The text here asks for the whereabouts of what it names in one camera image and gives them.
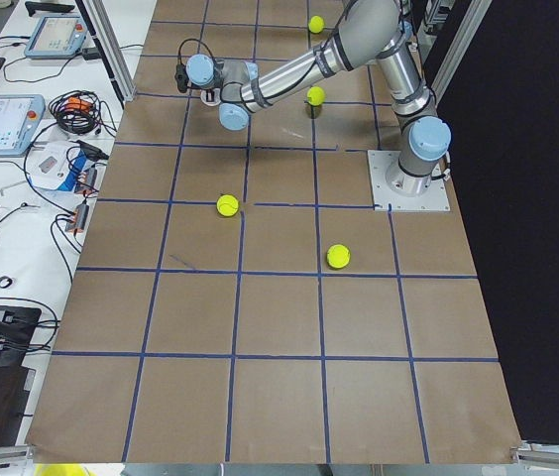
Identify clear Wilson tennis ball can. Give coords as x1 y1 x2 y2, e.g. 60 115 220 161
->
200 88 221 107

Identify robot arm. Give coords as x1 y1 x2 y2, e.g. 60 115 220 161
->
174 0 452 197

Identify tennis ball near base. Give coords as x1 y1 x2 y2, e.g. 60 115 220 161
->
308 15 325 34
326 243 351 270

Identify tennis ball near tape curl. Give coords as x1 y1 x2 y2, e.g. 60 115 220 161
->
216 194 240 217

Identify tennis ball at table centre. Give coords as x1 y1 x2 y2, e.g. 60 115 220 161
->
306 86 326 107

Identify grey usb hub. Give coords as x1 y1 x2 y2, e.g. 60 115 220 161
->
64 202 90 235
74 167 98 196

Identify blue white box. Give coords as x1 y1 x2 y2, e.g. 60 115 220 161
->
26 141 87 191

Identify black power brick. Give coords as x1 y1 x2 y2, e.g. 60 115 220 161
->
80 47 101 60

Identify near teach pendant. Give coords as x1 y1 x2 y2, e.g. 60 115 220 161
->
0 94 46 158

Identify teach pendant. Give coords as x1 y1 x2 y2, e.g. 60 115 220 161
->
24 14 87 60
0 94 46 158

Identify far teach pendant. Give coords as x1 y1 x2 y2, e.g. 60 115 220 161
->
24 14 87 60

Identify yellow object at bottom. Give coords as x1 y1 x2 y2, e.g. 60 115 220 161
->
33 463 93 476

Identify black controller on desk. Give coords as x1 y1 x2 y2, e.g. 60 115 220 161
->
24 1 75 17

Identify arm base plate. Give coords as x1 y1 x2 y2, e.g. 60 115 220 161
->
367 150 451 212

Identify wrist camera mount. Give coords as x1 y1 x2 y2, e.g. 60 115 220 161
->
174 61 189 94

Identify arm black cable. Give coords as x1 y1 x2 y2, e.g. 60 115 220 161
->
176 38 216 65

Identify coiled black cables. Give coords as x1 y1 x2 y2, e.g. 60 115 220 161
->
49 89 117 138

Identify aluminium frame post left side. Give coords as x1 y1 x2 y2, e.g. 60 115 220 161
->
75 0 136 108

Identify aluminium frame post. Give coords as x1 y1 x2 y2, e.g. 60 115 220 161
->
75 0 136 108
432 0 492 104

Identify aluminium frame post back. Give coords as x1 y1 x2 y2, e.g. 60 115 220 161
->
432 0 492 104

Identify bottom right frame bracket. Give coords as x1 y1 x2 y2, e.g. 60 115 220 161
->
510 442 559 470

